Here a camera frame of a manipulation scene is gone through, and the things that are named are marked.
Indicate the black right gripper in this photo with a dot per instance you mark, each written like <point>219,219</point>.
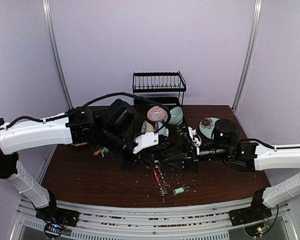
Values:
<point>190,156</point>

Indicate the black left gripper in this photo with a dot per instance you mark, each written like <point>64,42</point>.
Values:
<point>143,158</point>

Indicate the green tag key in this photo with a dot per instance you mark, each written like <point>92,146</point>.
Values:
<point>180,190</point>

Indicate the large grey red keyring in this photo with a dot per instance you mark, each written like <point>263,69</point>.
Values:
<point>159,177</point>

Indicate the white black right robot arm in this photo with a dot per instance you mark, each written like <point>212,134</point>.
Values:
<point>242,155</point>

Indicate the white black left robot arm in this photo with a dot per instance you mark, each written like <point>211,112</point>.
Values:
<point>77,126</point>

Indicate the yellow green tag keys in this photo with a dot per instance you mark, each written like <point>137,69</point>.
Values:
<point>101,152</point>

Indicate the grey blue ribbed bowl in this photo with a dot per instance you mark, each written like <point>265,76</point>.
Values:
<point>161,129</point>

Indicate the blue yellow patterned bowl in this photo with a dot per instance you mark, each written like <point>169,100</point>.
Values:
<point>146,127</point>

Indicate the green celadon bowl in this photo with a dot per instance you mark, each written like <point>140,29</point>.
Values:
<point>176,116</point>

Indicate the light blue flower plate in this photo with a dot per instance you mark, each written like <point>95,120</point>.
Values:
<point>207,125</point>

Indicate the pink patterned bowl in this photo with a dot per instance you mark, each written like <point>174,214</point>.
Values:
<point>156,114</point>

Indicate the yellow dotted plate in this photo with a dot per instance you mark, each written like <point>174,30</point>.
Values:
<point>79,144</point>

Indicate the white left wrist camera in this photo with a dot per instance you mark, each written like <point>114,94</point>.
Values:
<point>145,141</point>

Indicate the black wire dish rack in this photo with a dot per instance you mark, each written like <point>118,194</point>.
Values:
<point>166,88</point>

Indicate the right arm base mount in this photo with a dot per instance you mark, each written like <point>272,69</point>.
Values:
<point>255,220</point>

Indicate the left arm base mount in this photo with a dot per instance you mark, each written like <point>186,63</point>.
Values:
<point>56,222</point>

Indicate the right aluminium frame post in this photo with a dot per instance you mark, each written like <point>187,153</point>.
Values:
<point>252,42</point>

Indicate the aluminium frame post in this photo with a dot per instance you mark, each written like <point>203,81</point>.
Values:
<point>55,52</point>
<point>252,42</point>

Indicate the left aluminium frame post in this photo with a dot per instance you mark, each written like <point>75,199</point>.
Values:
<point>55,52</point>

